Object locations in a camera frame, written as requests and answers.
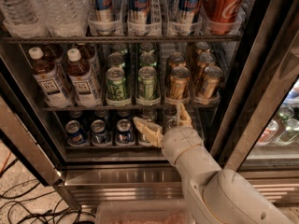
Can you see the front right silver can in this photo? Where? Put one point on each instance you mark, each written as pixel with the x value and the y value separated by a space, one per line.
pixel 170 125

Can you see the stainless steel fridge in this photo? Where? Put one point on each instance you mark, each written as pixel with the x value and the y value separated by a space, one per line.
pixel 88 176

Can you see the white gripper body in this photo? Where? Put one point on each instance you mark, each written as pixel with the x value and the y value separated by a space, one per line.
pixel 181 143

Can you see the front left silver can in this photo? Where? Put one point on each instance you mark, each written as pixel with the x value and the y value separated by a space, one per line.
pixel 143 140

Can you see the left clear plastic bin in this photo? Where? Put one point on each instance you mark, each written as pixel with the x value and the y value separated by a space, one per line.
pixel 144 212

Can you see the left Red Bull can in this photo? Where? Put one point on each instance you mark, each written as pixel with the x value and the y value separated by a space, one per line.
pixel 104 14

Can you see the rear right tea bottle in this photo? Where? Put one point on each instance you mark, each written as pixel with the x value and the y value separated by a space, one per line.
pixel 89 53

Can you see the silver can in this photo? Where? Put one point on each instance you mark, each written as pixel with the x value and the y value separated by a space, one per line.
pixel 170 125
pixel 143 140

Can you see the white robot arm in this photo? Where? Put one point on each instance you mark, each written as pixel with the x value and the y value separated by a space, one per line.
pixel 213 195

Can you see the front left tea bottle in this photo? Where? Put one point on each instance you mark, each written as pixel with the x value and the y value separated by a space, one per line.
pixel 50 78

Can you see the front right Pepsi can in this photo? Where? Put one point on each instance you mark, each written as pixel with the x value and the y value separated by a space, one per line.
pixel 124 133

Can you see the open fridge door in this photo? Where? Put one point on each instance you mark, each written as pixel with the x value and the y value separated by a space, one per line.
pixel 272 69

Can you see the rear right gold can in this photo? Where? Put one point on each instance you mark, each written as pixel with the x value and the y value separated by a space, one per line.
pixel 200 47

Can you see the red bull can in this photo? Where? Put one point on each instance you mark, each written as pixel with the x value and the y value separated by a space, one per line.
pixel 104 14
pixel 140 15
pixel 187 15

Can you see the front right tea bottle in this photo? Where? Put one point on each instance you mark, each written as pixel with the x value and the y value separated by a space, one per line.
pixel 83 79

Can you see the right Red Bull can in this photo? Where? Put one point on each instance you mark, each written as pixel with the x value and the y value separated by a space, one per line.
pixel 187 15

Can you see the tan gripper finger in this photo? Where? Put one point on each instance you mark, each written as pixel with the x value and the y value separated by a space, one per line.
pixel 152 131
pixel 183 117

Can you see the pepsi can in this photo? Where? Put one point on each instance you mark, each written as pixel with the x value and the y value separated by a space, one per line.
pixel 100 134
pixel 124 133
pixel 76 134

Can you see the front right gold can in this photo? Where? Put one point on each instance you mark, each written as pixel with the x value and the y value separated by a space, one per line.
pixel 209 82

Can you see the green can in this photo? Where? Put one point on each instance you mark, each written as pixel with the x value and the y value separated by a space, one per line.
pixel 116 84
pixel 148 59
pixel 146 47
pixel 120 47
pixel 116 59
pixel 147 83

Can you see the front left Pepsi can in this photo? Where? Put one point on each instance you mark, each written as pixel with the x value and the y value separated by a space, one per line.
pixel 76 134

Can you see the water bottle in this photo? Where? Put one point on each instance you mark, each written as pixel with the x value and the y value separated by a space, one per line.
pixel 21 19
pixel 64 17

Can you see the front middle Pepsi can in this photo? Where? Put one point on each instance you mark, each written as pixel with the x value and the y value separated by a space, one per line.
pixel 100 134

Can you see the front left gold can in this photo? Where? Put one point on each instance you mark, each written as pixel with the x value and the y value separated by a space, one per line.
pixel 178 83

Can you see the gold can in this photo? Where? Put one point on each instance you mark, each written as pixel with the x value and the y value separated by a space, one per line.
pixel 209 82
pixel 200 47
pixel 202 61
pixel 175 60
pixel 178 83

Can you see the middle Red Bull can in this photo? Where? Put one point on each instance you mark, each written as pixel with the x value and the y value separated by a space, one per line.
pixel 140 15

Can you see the rear left tea bottle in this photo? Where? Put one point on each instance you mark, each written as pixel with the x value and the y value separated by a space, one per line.
pixel 54 52

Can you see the right water bottle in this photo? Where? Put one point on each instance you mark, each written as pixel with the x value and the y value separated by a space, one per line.
pixel 64 17

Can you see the red Coca-Cola can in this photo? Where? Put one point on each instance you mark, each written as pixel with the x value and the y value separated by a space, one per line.
pixel 221 15

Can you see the tea bottle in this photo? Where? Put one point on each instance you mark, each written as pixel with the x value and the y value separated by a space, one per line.
pixel 89 53
pixel 50 78
pixel 54 52
pixel 83 79

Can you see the left water bottle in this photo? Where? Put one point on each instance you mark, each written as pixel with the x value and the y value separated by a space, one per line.
pixel 21 19

